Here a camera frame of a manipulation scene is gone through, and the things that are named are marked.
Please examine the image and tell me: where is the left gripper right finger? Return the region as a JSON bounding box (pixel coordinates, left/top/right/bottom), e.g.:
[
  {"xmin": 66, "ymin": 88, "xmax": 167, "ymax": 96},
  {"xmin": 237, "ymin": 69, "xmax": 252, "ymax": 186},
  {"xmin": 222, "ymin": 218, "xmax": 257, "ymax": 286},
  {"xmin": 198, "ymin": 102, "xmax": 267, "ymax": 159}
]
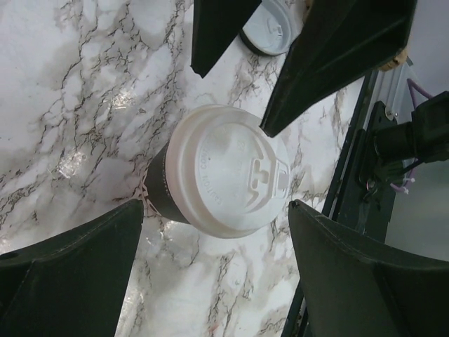
[{"xmin": 288, "ymin": 200, "xmax": 448, "ymax": 336}]

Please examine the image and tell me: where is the dark paper coffee cup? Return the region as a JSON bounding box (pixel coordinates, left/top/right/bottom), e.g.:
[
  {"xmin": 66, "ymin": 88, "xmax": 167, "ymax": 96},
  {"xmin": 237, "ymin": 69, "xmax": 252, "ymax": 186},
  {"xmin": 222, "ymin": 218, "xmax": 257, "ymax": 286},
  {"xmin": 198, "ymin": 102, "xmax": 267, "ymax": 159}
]
[{"xmin": 142, "ymin": 141, "xmax": 199, "ymax": 225}]

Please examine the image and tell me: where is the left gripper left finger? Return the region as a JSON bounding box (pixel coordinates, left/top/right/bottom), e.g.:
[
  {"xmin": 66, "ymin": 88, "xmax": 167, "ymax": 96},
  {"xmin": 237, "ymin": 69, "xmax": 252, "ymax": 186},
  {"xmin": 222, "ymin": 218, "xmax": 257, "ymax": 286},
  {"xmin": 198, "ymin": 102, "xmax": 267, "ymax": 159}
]
[{"xmin": 1, "ymin": 199, "xmax": 143, "ymax": 336}]

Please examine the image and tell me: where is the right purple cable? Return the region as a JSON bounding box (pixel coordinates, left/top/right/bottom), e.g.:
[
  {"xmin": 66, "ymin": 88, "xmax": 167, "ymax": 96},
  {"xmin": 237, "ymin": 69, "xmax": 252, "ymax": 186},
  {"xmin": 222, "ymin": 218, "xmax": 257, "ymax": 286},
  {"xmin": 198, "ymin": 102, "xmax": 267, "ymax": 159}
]
[{"xmin": 389, "ymin": 79, "xmax": 436, "ymax": 194}]

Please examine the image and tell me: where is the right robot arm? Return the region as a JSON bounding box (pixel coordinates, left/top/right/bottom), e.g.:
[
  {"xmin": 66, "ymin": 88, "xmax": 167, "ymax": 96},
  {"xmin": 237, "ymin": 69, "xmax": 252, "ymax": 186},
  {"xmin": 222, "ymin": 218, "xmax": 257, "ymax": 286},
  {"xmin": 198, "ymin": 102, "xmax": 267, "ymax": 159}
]
[{"xmin": 192, "ymin": 0, "xmax": 448, "ymax": 163}]

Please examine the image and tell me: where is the black mounting rail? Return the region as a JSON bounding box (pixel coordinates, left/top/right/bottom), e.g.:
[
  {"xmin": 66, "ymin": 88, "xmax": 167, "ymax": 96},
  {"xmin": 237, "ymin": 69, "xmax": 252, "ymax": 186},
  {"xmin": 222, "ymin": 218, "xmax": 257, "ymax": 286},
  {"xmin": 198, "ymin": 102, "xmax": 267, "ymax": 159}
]
[{"xmin": 283, "ymin": 70, "xmax": 415, "ymax": 337}]

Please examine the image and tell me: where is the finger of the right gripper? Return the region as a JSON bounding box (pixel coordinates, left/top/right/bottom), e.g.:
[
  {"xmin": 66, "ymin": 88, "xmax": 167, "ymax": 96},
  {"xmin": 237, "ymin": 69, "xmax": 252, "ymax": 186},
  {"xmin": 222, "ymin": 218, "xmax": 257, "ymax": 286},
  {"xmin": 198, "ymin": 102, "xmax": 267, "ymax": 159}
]
[
  {"xmin": 260, "ymin": 0, "xmax": 417, "ymax": 137},
  {"xmin": 191, "ymin": 0, "xmax": 262, "ymax": 77}
]

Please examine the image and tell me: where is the white coffee cup lid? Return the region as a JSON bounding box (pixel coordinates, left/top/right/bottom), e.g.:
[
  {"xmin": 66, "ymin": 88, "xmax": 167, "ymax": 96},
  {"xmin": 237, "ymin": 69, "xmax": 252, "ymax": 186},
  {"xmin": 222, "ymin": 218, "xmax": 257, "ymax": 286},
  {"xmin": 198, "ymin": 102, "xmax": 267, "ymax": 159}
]
[{"xmin": 165, "ymin": 105, "xmax": 290, "ymax": 239}]

